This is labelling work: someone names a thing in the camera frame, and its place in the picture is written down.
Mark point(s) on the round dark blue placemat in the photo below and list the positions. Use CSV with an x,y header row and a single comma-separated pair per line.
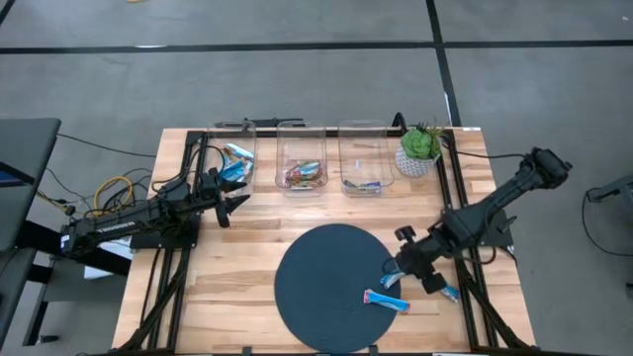
x,y
326,287

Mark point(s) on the grey chair base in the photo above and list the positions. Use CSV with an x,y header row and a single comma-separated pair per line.
x,y
613,190

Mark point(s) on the orange colourful granola bar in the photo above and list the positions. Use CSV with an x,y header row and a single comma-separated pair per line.
x,y
227,161

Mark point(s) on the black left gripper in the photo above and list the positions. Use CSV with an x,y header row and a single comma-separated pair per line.
x,y
212,190

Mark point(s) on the succulent in white pot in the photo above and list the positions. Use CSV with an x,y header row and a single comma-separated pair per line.
x,y
420,143

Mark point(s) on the black desk support beam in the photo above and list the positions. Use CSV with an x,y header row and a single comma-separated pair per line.
x,y
37,235

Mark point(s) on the clear plastic bin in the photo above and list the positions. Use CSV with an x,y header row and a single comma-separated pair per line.
x,y
366,153
242,131
301,143

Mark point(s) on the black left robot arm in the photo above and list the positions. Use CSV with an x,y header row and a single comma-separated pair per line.
x,y
123,225

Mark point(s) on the white paper sheet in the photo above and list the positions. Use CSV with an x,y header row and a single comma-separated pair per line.
x,y
101,273

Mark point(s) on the black and blue device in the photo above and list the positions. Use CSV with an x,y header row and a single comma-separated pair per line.
x,y
7,179

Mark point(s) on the black aluminium frame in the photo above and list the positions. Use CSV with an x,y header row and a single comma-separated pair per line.
x,y
195,136

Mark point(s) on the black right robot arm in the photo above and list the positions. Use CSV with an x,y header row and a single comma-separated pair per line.
x,y
494,203

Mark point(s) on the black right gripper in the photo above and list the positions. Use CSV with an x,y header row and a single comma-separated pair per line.
x,y
420,257

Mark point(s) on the black table clamp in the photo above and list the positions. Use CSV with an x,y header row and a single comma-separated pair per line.
x,y
246,350
373,350

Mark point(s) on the black desk leg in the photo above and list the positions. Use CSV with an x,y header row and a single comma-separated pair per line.
x,y
37,316

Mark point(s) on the grey desk top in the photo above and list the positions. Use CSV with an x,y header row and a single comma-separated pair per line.
x,y
29,148

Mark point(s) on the blue red-ended granola bar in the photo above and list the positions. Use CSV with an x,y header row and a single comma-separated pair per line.
x,y
388,301
233,172

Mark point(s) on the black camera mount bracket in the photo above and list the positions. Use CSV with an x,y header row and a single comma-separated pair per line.
x,y
272,122

